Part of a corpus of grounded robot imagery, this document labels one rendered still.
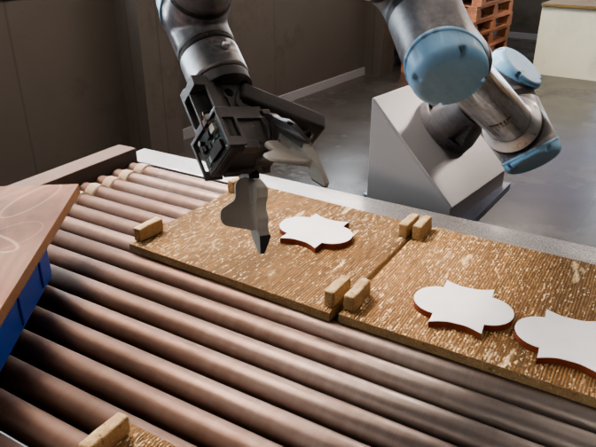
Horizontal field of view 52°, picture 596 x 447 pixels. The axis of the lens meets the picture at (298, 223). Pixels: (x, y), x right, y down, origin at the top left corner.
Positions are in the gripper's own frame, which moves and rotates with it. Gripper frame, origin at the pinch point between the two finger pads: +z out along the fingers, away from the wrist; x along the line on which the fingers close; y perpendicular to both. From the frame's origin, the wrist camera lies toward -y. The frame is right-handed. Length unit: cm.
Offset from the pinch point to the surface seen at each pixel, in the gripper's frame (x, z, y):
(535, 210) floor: -131, -50, -276
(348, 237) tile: -25.3, -8.0, -30.8
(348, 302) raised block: -16.4, 5.9, -16.4
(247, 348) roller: -23.3, 6.8, -2.1
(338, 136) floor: -241, -183, -277
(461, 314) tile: -8.0, 13.9, -27.6
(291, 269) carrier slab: -26.9, -4.8, -17.6
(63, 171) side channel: -68, -53, -2
